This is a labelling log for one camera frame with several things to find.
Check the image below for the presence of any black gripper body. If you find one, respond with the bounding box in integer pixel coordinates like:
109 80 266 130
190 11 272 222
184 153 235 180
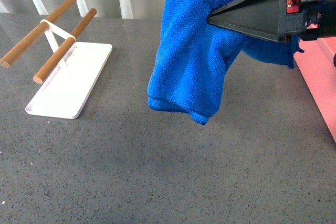
278 0 335 41

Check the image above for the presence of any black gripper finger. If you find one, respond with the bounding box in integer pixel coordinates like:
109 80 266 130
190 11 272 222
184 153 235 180
206 0 289 42

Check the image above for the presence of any blue microfiber towel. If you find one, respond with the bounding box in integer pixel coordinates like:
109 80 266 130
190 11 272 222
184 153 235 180
147 0 300 125

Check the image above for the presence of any pink storage box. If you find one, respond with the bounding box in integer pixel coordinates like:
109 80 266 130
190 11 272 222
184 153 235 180
294 37 335 138

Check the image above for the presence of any white towel rack stand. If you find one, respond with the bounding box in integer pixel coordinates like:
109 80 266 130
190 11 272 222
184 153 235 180
1 0 112 119

